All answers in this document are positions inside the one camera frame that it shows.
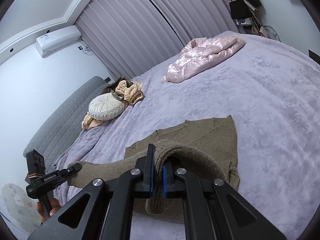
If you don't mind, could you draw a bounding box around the white wall air conditioner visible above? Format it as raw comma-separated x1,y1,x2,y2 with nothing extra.
36,25,82,57

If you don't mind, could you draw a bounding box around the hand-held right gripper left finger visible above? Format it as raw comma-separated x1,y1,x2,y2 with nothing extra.
26,144,156,240

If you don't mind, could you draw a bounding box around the black hanging bag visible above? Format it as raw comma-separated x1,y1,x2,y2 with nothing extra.
229,0,252,20

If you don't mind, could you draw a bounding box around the patterned brown handbag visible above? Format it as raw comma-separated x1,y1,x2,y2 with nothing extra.
251,24,266,37

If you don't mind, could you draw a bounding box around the grey pleated curtain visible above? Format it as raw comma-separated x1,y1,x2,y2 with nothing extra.
131,0,242,46
75,0,184,80

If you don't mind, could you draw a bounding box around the person's left hand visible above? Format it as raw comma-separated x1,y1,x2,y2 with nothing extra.
36,198,62,223

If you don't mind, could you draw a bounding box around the round white pleated pillow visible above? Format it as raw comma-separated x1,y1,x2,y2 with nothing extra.
89,92,127,120

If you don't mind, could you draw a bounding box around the grey round floor fan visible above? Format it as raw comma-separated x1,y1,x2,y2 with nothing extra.
264,25,282,42

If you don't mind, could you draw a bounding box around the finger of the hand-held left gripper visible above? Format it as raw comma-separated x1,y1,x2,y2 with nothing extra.
56,163,82,183

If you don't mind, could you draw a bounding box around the brown fuzzy garment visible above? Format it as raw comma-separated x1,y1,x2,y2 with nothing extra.
104,76,134,94

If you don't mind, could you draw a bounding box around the wall power outlet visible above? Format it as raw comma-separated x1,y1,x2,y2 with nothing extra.
78,44,92,55

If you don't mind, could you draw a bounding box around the grey quilted headboard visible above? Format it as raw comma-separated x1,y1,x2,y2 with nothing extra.
23,76,112,167

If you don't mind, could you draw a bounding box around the white floral round fan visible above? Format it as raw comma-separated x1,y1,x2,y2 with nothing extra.
0,183,43,227

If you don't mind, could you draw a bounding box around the pink shiny padded jacket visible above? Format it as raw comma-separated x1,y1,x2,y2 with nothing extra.
162,36,247,83

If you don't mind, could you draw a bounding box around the olive brown knit sweater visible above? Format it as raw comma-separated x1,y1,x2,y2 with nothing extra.
67,115,241,224

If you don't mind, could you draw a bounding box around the black wall screen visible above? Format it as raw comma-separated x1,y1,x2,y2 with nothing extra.
309,49,320,64

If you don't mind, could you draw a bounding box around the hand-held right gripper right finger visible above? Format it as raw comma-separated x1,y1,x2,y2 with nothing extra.
162,157,288,240

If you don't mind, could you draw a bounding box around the lavender plush blanket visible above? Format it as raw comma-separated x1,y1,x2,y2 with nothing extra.
54,31,320,240

